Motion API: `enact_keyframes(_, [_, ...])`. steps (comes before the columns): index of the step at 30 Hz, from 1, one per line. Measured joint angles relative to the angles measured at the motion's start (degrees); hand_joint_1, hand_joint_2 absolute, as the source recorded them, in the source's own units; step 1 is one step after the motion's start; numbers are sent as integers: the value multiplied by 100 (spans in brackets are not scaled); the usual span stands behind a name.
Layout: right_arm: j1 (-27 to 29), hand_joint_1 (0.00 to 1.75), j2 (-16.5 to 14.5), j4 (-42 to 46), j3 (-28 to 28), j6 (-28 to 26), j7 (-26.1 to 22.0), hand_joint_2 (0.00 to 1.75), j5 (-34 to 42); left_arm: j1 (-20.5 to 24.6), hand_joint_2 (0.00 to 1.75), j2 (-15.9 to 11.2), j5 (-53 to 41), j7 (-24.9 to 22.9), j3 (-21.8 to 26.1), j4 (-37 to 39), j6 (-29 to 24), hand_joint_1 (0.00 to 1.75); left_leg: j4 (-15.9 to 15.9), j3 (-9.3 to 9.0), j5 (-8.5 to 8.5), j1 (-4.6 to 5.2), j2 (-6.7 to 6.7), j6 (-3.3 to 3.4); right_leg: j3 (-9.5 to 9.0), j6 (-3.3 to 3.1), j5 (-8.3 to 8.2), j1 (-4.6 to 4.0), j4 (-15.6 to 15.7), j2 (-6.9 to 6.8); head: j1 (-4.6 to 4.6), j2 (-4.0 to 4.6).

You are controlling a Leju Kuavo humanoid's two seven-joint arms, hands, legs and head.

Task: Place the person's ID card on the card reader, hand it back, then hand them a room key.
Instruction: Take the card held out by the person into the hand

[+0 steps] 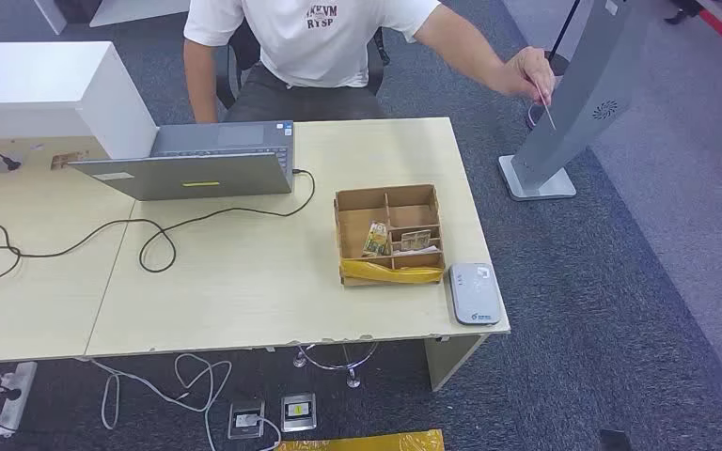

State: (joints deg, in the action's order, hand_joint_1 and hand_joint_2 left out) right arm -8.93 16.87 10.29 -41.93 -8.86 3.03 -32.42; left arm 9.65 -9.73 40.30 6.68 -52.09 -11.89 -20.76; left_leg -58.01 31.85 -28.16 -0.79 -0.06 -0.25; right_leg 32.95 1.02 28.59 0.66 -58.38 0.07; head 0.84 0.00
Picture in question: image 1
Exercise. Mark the person's left hand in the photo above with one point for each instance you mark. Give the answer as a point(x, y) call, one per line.
point(530, 74)

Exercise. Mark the person's right forearm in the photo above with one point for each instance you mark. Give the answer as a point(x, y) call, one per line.
point(202, 99)

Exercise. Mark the person's left forearm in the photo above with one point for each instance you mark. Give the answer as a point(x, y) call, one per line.
point(482, 62)

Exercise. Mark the white card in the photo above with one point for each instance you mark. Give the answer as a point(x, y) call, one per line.
point(420, 251)

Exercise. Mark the grey card reader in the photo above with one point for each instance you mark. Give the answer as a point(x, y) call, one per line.
point(474, 295)

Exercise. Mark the grey kiosk stand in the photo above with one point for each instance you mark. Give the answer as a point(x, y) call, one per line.
point(585, 93)

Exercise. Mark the cardboard compartment box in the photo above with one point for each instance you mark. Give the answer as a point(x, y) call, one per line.
point(361, 230)

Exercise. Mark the black office chair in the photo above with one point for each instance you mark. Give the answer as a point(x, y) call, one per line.
point(246, 50)

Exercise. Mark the beige desk side panel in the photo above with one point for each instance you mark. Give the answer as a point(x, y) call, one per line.
point(451, 364)

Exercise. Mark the grey laptop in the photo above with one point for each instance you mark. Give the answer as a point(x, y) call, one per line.
point(199, 180)

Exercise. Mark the chrome stool base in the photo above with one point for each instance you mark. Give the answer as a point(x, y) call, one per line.
point(353, 378)

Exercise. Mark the yellow plastic sheet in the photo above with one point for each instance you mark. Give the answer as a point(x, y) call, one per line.
point(367, 443)

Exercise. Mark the floor socket yellow label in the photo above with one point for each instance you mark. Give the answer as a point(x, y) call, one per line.
point(299, 411)

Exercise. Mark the open floor socket box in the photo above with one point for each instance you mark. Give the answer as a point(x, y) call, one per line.
point(246, 422)

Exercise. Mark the brown sticker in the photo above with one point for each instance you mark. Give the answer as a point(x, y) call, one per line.
point(68, 160)

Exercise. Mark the white desk partition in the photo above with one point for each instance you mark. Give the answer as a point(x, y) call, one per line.
point(37, 81)

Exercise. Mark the white power strip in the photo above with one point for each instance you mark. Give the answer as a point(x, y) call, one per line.
point(15, 398)

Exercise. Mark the metal stanchion post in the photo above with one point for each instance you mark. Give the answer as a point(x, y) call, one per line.
point(559, 64)

